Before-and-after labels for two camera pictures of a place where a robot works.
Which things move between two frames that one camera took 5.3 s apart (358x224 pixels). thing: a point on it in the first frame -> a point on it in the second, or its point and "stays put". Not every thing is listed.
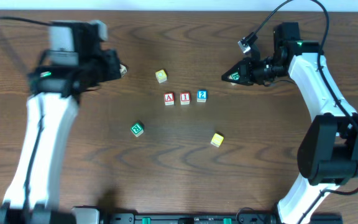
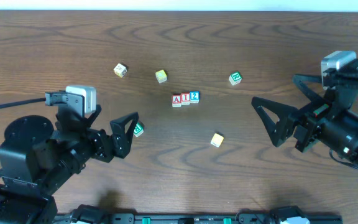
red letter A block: x=169 y=98 -> x=176 y=101
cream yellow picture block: x=123 y=70 stays put
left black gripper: x=111 y=66 -> x=105 y=144
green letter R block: x=235 y=76 stays put
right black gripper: x=245 y=72 -> x=303 y=125
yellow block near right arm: x=217 y=140 stays put
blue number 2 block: x=202 y=95 -> x=194 y=97
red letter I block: x=185 y=98 stays put
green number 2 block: x=137 y=129 stays put
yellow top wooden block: x=161 y=76 stays put
